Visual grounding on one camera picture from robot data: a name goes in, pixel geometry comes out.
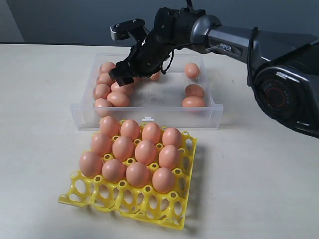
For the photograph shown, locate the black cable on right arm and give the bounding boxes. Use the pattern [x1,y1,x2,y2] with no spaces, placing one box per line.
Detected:
[159,0,260,88]

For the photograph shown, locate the yellow plastic egg tray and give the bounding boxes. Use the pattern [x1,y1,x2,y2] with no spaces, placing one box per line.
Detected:
[58,120,197,230]

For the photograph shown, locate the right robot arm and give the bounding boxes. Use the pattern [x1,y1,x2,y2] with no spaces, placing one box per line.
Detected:
[110,6,319,138]

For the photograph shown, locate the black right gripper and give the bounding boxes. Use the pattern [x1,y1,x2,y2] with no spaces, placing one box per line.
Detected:
[109,32,174,87]

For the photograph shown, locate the clear plastic box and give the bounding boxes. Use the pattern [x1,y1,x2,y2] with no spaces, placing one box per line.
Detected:
[70,53,223,130]

